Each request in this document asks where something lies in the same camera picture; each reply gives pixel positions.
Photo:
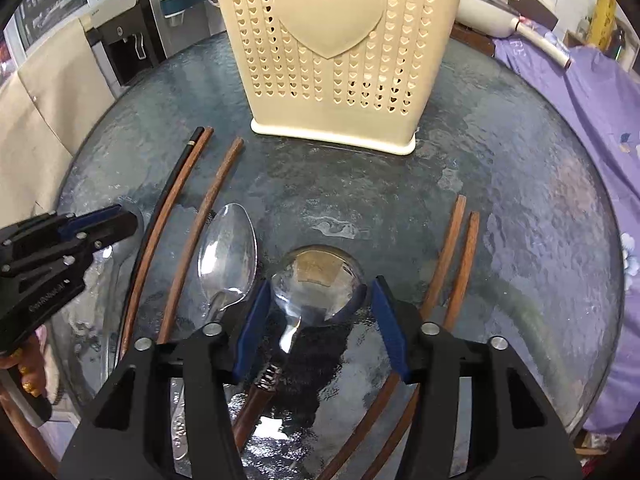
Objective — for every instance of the cream perforated utensil holder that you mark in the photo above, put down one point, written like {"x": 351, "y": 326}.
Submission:
{"x": 351, "y": 72}

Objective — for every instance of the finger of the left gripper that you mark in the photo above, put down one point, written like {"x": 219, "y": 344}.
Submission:
{"x": 113, "y": 231}
{"x": 75, "y": 224}

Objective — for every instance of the silver metal spoon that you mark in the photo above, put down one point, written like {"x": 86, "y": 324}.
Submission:
{"x": 227, "y": 263}

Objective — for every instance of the yellow roll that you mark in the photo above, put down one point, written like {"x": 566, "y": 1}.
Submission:
{"x": 602, "y": 24}

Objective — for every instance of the beige cloth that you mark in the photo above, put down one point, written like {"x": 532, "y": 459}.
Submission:
{"x": 48, "y": 108}

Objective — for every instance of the cream pan with lid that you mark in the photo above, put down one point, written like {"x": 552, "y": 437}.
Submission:
{"x": 495, "y": 19}

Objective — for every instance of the metal ladle wooden handle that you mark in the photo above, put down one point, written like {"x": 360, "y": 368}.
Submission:
{"x": 313, "y": 286}

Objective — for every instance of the black chopstick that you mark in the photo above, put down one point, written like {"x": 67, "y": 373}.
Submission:
{"x": 154, "y": 230}

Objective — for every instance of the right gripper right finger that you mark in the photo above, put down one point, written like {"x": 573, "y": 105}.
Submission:
{"x": 515, "y": 431}

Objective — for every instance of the water dispenser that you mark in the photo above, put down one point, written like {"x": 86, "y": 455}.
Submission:
{"x": 136, "y": 36}

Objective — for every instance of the person's left hand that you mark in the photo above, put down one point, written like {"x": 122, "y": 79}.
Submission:
{"x": 30, "y": 364}

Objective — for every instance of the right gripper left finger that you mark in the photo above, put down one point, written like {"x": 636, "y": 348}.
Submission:
{"x": 125, "y": 432}

